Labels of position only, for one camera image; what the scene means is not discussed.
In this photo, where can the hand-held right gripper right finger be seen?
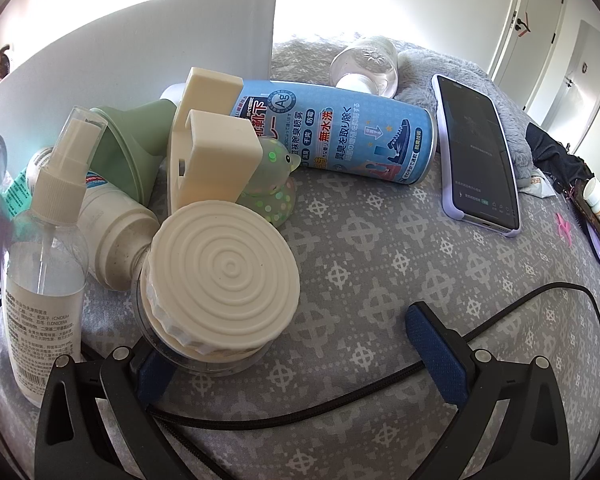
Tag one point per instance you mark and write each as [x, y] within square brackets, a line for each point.
[432, 350]

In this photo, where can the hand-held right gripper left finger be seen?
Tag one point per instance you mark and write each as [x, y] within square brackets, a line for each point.
[155, 377]

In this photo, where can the clear jar cream ribbed lid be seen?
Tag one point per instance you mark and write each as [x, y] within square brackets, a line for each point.
[225, 270]

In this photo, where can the patterned grey bedspread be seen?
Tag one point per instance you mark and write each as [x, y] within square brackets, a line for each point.
[370, 240]

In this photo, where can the clear spray bottle white pump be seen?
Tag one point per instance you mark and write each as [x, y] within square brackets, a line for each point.
[45, 285]

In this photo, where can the white bottle red blue label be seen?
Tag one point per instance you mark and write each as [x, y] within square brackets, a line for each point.
[115, 230]

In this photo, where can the pink hair clip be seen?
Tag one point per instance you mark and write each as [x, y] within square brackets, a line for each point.
[564, 227]

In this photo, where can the white paper wrapper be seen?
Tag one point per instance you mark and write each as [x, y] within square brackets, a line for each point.
[535, 185]

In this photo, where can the purple hairbrush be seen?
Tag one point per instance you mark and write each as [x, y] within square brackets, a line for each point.
[597, 245]

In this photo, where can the smartphone in lilac case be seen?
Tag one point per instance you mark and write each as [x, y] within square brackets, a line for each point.
[480, 155]

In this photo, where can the glitter clear duck toy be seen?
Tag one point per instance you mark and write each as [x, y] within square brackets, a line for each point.
[272, 195]

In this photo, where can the dark clothing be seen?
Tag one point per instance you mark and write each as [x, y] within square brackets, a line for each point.
[555, 155]

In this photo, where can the teal labelled packet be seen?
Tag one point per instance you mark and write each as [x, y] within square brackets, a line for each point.
[16, 192]

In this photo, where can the green funnel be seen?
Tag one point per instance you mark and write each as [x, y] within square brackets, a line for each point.
[130, 145]

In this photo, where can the blue spray can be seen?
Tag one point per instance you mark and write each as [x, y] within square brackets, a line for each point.
[340, 135]

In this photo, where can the grey plush cloth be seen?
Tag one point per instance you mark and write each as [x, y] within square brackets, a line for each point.
[500, 95]

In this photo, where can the clear bottle white cap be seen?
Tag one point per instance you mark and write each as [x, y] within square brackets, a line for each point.
[365, 67]

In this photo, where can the white cabinet door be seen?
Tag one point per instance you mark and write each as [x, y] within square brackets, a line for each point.
[580, 85]

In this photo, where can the white foam board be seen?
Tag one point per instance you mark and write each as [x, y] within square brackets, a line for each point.
[130, 50]

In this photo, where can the brown round object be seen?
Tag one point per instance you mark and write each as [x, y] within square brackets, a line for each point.
[0, 62]

